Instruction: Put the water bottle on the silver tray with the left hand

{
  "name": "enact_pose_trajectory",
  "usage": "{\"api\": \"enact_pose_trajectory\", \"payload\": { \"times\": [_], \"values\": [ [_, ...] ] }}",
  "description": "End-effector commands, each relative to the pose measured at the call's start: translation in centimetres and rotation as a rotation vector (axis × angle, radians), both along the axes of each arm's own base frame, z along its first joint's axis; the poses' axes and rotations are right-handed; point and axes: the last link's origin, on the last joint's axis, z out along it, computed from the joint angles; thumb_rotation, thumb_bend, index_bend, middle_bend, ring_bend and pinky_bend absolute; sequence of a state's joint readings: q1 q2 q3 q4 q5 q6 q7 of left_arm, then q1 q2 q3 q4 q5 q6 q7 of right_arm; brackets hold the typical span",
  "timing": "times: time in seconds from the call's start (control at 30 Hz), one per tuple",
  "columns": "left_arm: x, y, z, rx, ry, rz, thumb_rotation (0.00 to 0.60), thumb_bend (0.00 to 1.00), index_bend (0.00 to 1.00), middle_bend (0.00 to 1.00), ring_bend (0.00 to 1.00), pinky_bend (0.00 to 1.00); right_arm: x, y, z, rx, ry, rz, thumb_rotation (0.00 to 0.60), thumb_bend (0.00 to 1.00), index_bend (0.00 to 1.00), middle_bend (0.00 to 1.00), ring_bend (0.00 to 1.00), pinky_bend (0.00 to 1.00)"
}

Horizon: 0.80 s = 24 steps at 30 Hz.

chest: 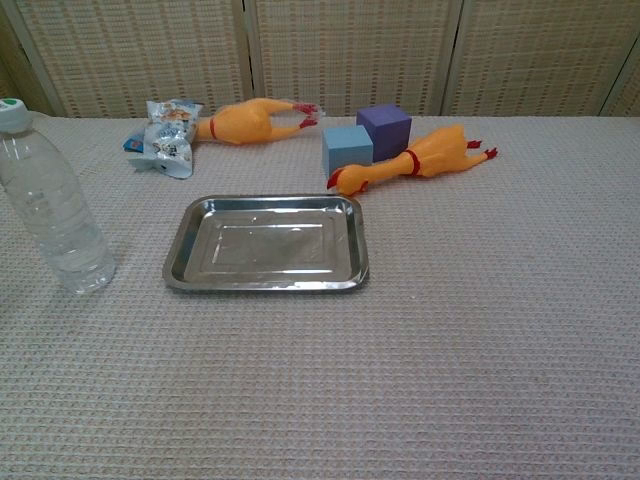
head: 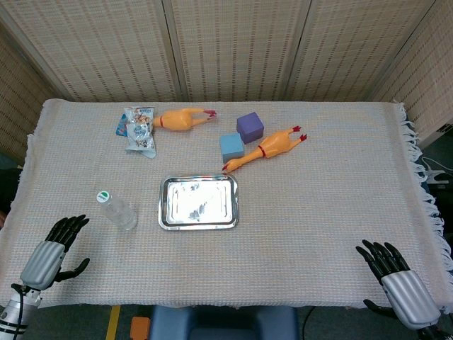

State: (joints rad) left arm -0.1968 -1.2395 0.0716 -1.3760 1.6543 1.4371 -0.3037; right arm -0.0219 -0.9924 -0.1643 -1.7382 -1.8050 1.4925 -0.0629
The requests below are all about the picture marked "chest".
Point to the transparent plastic water bottle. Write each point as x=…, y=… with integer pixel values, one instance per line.
x=55, y=215

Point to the stainless steel rectangular tray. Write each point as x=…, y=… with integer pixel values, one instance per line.
x=270, y=245

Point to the light blue foam cube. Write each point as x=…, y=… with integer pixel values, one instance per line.
x=345, y=147

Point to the purple foam cube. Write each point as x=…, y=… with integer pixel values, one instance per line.
x=387, y=130

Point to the beige woven tablecloth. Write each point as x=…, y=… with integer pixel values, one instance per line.
x=400, y=350

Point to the yellow rubber chicken toy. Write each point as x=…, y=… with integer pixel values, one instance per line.
x=240, y=122
x=430, y=152

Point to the silver printed snack bag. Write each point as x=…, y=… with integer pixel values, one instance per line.
x=167, y=137

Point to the woven bamboo folding screen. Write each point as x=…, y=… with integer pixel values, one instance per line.
x=350, y=50

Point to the small blue snack packet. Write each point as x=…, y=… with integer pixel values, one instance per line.
x=132, y=145

